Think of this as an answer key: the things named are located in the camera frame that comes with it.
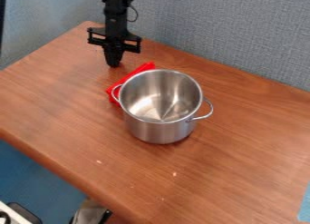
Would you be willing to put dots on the grey black object under table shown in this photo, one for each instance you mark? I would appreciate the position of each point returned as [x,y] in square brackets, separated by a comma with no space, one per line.
[91,213]

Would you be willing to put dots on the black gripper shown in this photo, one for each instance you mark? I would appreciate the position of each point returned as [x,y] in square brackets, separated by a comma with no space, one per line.
[114,37]

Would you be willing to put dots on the stainless steel pot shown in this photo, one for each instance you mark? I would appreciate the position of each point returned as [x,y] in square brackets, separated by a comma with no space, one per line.
[163,103]

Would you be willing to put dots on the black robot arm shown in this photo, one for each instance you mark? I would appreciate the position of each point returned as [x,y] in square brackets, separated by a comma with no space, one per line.
[117,6]

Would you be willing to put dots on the white black device corner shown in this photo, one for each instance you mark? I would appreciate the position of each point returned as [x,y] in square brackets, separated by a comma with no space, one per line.
[15,214]

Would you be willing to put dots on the red plastic block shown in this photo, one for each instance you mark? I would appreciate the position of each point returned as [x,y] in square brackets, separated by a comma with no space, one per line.
[121,82]

